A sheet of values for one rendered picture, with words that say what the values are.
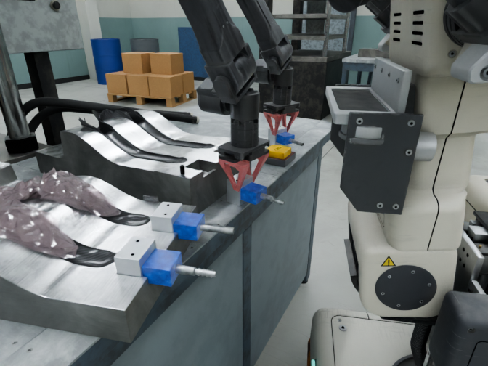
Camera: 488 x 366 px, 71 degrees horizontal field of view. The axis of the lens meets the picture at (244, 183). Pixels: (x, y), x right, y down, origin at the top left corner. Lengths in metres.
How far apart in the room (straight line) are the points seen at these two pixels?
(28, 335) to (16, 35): 1.08
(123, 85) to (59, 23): 4.43
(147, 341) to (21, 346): 0.23
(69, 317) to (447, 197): 0.58
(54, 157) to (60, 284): 0.51
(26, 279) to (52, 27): 1.12
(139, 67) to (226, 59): 5.33
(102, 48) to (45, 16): 6.45
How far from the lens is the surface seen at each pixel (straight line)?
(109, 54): 7.94
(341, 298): 1.74
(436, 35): 0.53
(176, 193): 0.70
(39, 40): 1.48
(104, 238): 0.58
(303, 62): 4.69
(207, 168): 0.75
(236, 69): 0.61
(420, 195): 0.65
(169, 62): 5.64
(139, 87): 5.74
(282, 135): 1.09
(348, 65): 4.34
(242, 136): 0.68
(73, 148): 0.90
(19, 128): 1.30
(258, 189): 0.73
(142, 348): 0.70
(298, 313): 1.63
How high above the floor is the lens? 1.16
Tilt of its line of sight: 25 degrees down
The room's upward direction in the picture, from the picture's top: straight up
